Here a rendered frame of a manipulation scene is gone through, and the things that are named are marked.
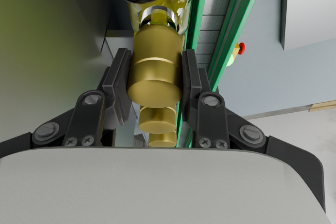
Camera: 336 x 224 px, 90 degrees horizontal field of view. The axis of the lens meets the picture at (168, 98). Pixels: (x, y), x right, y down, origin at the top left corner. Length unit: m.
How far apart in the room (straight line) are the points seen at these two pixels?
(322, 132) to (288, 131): 0.42
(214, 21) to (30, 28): 0.33
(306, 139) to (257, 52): 2.73
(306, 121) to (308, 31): 2.84
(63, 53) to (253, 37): 0.57
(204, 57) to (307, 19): 0.30
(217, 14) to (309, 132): 3.10
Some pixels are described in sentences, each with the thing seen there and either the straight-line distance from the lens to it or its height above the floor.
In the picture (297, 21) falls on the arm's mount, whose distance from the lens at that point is 0.63.
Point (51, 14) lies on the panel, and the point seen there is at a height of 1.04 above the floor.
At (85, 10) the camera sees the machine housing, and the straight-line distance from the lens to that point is 0.39.
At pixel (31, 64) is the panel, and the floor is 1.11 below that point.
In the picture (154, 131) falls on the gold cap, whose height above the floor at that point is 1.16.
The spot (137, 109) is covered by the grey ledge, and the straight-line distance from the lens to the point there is 0.77.
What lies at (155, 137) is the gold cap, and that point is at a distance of 0.20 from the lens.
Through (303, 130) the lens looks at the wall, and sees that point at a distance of 3.40.
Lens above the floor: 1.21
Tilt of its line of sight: 30 degrees down
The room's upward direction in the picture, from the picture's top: 179 degrees counter-clockwise
